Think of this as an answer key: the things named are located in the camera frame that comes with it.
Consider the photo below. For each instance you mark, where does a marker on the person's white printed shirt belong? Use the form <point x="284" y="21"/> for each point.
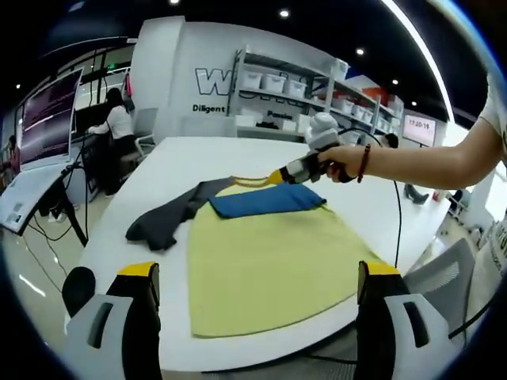
<point x="493" y="111"/>

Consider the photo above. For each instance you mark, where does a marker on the dark cloth pile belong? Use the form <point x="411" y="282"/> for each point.
<point x="269" y="125"/>

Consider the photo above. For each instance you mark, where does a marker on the white standing desk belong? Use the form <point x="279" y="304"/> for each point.
<point x="27" y="198"/>

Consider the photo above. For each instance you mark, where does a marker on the black round object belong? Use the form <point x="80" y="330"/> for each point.
<point x="79" y="289"/>

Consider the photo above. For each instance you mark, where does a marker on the recessed ceiling spotlights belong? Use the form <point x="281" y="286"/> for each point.
<point x="284" y="13"/>

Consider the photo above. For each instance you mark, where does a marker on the large white-framed monitor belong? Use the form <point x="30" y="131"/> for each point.
<point x="49" y="118"/>

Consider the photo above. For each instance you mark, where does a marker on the grey metal shelf unit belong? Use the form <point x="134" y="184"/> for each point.
<point x="331" y="91"/>

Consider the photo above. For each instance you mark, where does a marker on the wide white box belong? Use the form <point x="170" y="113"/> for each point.
<point x="249" y="120"/>

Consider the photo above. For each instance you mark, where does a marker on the person's right hand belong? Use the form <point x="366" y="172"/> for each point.
<point x="342" y="164"/>

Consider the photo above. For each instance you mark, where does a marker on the wall screen with clock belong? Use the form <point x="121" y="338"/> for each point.
<point x="420" y="130"/>

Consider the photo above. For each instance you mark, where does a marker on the row of white storage bins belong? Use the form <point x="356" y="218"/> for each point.
<point x="273" y="83"/>

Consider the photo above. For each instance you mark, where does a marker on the yellow garment with coloured sleeves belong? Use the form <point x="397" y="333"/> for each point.
<point x="269" y="269"/>

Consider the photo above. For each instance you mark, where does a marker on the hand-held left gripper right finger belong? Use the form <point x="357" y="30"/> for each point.
<point x="420" y="328"/>

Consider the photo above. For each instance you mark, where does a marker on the small white box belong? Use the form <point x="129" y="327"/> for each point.
<point x="290" y="125"/>

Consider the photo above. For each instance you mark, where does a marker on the pink hanging bag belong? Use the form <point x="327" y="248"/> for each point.
<point x="128" y="85"/>

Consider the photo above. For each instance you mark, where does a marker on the grey mesh office chair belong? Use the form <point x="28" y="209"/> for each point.
<point x="439" y="277"/>

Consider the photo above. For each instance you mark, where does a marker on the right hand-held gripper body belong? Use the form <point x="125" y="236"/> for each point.
<point x="325" y="134"/>

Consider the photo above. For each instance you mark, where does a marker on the white chair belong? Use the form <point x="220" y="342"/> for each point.
<point x="143" y="146"/>

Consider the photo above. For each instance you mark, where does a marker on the long ceiling light strip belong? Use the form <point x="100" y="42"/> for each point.
<point x="424" y="43"/>

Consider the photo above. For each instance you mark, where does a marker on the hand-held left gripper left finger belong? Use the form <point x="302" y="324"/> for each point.
<point x="99" y="328"/>

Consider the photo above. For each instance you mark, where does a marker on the tall white box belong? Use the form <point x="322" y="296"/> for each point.
<point x="302" y="122"/>

